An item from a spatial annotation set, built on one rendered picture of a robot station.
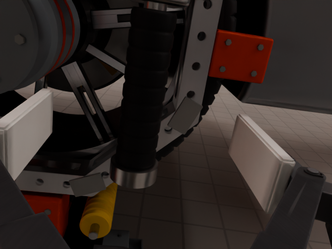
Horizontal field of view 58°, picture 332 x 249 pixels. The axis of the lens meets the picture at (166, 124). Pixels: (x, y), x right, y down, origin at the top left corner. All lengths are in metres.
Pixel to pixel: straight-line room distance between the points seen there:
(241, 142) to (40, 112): 0.12
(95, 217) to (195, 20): 0.38
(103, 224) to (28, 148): 0.44
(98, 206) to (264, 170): 0.47
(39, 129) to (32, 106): 0.02
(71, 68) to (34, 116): 0.41
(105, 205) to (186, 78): 0.30
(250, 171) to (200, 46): 0.31
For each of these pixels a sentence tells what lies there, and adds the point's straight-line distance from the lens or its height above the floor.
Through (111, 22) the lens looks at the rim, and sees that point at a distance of 0.56.
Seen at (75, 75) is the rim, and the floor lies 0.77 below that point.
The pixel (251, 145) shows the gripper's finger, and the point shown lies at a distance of 0.18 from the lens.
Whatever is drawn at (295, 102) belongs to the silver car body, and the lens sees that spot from 0.71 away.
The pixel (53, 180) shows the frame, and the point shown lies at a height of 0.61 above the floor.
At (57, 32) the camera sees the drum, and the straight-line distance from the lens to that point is 0.37.
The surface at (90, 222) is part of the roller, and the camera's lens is 0.59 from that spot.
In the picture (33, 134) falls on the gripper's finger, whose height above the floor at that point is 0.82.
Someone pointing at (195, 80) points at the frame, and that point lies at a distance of 0.47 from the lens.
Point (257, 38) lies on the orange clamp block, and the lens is 0.48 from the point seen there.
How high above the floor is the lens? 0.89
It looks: 20 degrees down
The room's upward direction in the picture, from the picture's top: 9 degrees clockwise
